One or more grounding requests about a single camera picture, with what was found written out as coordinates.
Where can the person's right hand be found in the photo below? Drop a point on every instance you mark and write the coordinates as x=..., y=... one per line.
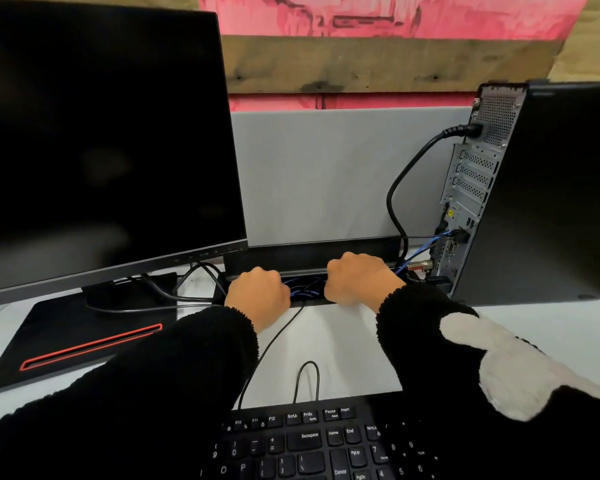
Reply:
x=360, y=279

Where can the person's left hand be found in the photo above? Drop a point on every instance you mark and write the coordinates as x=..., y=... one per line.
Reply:
x=257, y=294

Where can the black desktop tower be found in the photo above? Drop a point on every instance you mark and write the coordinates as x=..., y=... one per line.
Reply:
x=540, y=194

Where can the person's right forearm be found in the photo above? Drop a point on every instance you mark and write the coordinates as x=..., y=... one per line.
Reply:
x=495, y=394

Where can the person's left forearm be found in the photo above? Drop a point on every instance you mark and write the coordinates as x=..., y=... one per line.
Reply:
x=120, y=404

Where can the white desk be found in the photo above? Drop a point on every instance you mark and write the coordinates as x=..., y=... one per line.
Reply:
x=555, y=334

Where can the black computer monitor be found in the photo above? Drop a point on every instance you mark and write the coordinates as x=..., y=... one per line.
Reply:
x=95, y=144

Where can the black keyboard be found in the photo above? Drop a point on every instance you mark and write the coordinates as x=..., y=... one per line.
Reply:
x=305, y=444

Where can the long weathered wooden plank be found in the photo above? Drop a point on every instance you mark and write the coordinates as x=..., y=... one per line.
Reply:
x=380, y=64

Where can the plain brown cardboard sheet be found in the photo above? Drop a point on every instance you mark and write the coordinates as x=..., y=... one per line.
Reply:
x=590, y=44

